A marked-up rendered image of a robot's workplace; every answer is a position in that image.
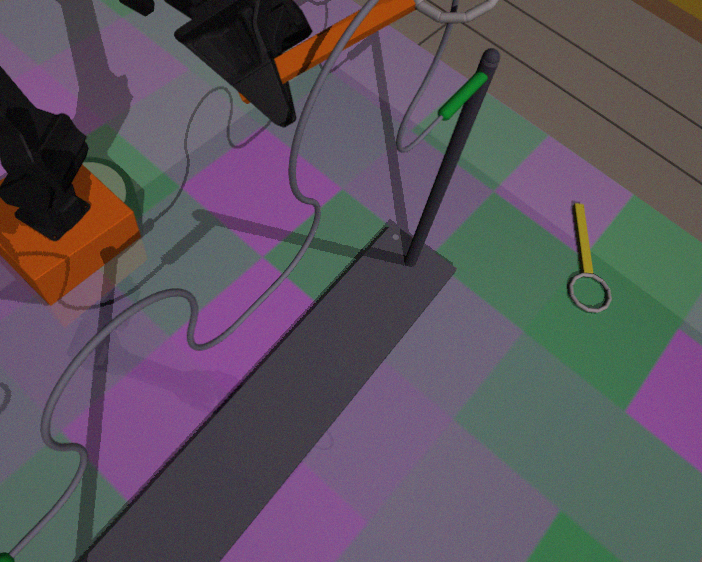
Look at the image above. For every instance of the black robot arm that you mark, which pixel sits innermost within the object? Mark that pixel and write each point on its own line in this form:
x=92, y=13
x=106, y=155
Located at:
x=41, y=152

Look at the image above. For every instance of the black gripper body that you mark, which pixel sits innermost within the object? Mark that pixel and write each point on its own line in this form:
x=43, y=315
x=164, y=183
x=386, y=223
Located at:
x=192, y=8

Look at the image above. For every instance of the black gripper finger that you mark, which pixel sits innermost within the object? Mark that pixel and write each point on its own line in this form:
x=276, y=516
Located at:
x=279, y=22
x=231, y=39

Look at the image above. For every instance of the grey hoop with orange handle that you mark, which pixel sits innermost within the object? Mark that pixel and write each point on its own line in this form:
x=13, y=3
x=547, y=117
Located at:
x=318, y=48

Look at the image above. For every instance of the grey ring with yellow handle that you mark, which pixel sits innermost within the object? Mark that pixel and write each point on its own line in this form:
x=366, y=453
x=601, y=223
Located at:
x=585, y=260

